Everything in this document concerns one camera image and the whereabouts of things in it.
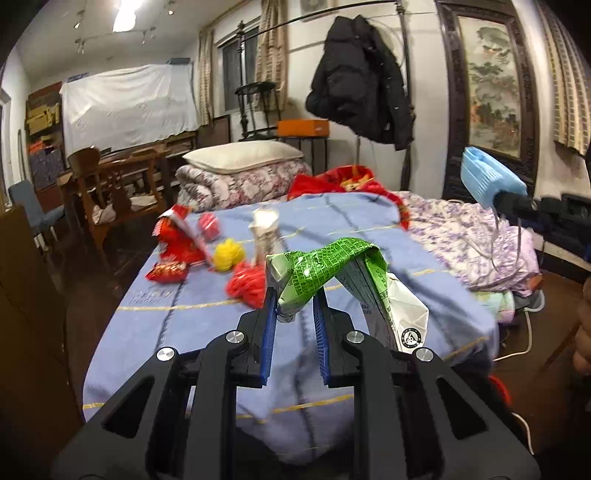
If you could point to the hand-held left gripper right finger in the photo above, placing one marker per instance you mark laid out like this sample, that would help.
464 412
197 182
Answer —
322 341

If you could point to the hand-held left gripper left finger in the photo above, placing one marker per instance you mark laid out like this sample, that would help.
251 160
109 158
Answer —
269 341

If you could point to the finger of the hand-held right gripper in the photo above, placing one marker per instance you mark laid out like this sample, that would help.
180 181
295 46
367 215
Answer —
517 204

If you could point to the blue face mask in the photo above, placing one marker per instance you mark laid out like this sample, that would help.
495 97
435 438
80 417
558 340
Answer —
485 177

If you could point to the green snack packet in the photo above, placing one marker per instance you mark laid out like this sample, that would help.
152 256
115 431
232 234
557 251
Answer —
318 265

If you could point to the yellow foam fruit net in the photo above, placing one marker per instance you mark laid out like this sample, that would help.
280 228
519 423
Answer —
229 256

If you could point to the person's right hand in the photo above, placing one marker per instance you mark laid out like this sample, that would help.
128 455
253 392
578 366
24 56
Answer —
585 332

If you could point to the red foam fruit net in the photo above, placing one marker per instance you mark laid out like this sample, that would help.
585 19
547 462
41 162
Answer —
247 284

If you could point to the purple floral sheet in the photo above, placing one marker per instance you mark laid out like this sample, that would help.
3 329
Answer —
461 240

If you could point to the white plastic bottle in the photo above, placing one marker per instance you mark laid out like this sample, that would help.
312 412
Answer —
267 235

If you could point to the light blue striped blanket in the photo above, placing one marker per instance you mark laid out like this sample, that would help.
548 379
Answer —
152 341

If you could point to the framed landscape painting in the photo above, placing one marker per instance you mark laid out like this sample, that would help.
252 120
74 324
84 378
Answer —
494 83

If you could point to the small red wrapper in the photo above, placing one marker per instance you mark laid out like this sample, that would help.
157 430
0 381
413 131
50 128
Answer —
167 272

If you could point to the red ball in clear bag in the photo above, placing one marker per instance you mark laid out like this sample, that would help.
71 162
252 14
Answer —
208 226

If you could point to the striped beige curtain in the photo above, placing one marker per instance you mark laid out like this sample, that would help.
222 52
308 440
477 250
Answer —
570 83

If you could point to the red snack bag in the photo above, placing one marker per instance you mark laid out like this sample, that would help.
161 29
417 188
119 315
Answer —
178 237

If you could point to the folded floral quilt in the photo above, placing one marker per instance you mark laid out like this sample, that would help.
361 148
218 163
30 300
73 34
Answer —
240 184

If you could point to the red printed blanket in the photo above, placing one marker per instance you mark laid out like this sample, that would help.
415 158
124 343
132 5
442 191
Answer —
341 182

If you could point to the white pillow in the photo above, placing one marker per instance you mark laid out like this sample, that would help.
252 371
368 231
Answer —
244 157

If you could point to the black padded jacket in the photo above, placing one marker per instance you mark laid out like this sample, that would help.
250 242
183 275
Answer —
360 78

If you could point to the orange box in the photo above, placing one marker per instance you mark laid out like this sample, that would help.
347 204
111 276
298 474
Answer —
302 128

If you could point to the wooden table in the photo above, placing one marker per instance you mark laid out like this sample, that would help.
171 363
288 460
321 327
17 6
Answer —
152 154

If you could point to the wooden armchair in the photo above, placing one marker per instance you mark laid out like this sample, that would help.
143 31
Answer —
111 184

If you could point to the wooden cabinet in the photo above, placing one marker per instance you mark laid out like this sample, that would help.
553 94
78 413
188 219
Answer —
32 323

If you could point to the black metal plant stand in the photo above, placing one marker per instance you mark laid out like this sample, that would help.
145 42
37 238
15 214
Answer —
258 88

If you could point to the window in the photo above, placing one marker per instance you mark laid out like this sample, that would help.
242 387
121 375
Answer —
235 74

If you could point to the blue chair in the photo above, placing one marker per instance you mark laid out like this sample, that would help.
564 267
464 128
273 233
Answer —
32 207

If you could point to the white cover sheet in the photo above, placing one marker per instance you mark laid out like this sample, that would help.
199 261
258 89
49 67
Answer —
129 106

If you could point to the patterned beige curtain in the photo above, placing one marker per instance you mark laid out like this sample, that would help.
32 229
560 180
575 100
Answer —
206 74
272 50

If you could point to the shelf with cardboard boxes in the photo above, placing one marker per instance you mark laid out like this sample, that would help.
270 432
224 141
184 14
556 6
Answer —
44 138

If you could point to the ceiling track light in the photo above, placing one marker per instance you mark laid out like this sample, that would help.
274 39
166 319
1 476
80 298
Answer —
111 36

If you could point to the ceiling lamp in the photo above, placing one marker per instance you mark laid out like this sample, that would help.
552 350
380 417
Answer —
131 14

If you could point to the black metal bed frame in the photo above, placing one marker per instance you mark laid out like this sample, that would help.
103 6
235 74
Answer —
241 50

